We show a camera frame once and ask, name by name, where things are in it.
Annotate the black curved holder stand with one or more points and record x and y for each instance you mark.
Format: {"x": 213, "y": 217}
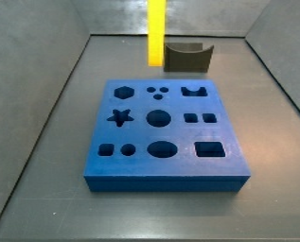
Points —
{"x": 187, "y": 57}

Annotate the blue shape-sorting block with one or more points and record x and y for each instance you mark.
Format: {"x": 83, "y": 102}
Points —
{"x": 164, "y": 139}

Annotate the yellow double-square peg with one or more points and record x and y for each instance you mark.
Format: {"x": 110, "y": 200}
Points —
{"x": 156, "y": 26}

